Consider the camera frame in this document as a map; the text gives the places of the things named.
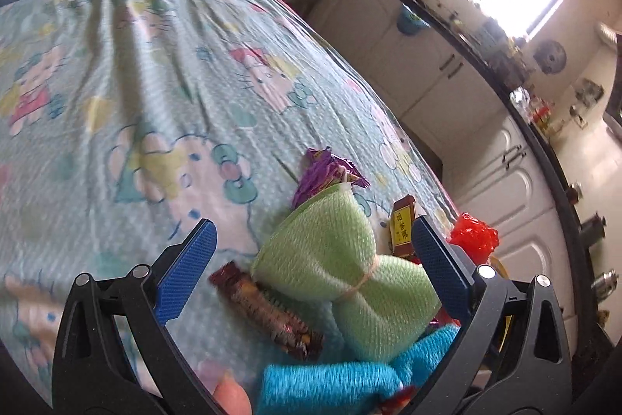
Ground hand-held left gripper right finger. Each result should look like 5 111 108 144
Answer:
411 215 574 415

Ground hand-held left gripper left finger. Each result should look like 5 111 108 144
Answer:
51 218 224 415

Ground red plastic wrapper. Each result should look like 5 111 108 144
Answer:
447 212 500 263

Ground orange brown packet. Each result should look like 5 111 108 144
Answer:
389 196 423 260

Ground brown snack bar wrapper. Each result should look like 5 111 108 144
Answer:
209 262 325 360

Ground green cloth bundle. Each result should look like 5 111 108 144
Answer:
250 184 453 362

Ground purple candy wrapper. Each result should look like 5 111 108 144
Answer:
292 147 370 209

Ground blue knitted cloth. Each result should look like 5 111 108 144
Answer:
262 325 462 415

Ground person's left hand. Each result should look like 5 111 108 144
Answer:
214 371 253 415

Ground black kitchen countertop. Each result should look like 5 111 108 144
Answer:
347 0 622 348

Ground steel cup with lid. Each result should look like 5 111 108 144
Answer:
580 213 608 247

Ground steel kettle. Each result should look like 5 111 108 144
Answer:
590 269 621 300

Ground red sauce bottles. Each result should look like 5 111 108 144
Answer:
532 99 556 125

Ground cartoon cat printed blanket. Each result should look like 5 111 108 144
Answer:
0 0 460 406

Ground white kitchen cabinets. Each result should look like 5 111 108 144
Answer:
306 0 579 348

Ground blue hanging bin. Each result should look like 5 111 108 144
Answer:
396 4 431 37

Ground wall utensil rack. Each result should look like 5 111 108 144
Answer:
572 79 604 110

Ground round wall vent fan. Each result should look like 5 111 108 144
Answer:
533 40 567 75

